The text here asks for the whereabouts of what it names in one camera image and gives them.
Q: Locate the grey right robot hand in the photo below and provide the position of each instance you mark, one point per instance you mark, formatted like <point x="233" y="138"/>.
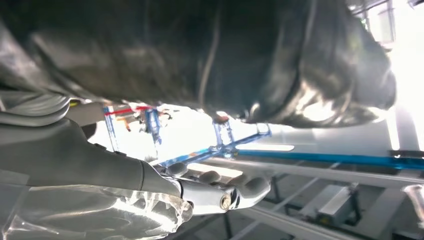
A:
<point x="99" y="49"/>

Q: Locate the ceiling light strip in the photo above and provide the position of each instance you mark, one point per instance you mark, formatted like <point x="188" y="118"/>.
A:
<point x="265" y="147"/>

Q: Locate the blue diagonal beam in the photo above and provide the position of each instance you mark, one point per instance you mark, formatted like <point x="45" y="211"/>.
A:
<point x="331" y="158"/>

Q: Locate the grey ceiling box fixture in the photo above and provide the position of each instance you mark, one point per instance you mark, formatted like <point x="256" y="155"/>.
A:
<point x="331" y="205"/>

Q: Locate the blue metal frame rack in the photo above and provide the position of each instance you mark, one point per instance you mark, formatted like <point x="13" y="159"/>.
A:
<point x="225" y="145"/>

